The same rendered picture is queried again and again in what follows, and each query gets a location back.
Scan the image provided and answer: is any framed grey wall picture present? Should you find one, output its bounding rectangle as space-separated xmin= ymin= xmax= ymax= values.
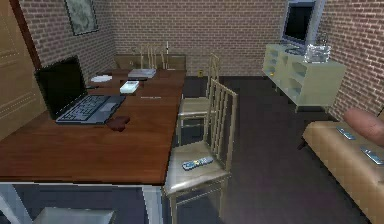
xmin=63 ymin=0 xmax=100 ymax=37

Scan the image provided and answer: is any grey closed book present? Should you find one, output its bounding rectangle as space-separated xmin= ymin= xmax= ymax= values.
xmin=127 ymin=68 xmax=157 ymax=79

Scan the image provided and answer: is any clear glass container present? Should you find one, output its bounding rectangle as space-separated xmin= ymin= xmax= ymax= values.
xmin=302 ymin=31 xmax=332 ymax=64

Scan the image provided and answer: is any tan wooden room door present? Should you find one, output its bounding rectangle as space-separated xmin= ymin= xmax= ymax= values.
xmin=0 ymin=0 xmax=48 ymax=142

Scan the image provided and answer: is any black open laptop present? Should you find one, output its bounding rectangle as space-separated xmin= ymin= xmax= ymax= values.
xmin=34 ymin=55 xmax=127 ymax=126

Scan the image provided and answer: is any white box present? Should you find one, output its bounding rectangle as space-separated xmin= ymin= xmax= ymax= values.
xmin=119 ymin=80 xmax=140 ymax=95

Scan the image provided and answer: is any tan sofa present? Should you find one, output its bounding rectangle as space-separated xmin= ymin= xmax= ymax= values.
xmin=297 ymin=107 xmax=384 ymax=224

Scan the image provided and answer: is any dark red lumpy object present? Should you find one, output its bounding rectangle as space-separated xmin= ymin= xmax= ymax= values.
xmin=105 ymin=115 xmax=131 ymax=132

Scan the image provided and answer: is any pink round cushion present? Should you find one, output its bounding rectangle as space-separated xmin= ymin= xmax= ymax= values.
xmin=343 ymin=107 xmax=384 ymax=150

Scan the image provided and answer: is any blue grey remote control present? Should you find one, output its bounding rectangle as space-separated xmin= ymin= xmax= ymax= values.
xmin=181 ymin=156 xmax=214 ymax=171

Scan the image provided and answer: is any brown wooden dining table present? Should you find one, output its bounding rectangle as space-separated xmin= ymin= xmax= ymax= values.
xmin=0 ymin=68 xmax=188 ymax=224

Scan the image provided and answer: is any beige slatted dining chair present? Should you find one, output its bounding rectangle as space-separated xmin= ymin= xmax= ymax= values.
xmin=131 ymin=43 xmax=167 ymax=70
xmin=177 ymin=52 xmax=221 ymax=147
xmin=163 ymin=78 xmax=239 ymax=224

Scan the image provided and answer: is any grey television set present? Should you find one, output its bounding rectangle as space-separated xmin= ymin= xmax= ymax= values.
xmin=280 ymin=0 xmax=326 ymax=51

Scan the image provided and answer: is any white plate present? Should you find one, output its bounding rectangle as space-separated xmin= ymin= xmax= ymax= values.
xmin=90 ymin=75 xmax=113 ymax=83

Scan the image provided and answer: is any pale green shelf cabinet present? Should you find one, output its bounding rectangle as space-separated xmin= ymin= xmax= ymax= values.
xmin=261 ymin=43 xmax=347 ymax=114

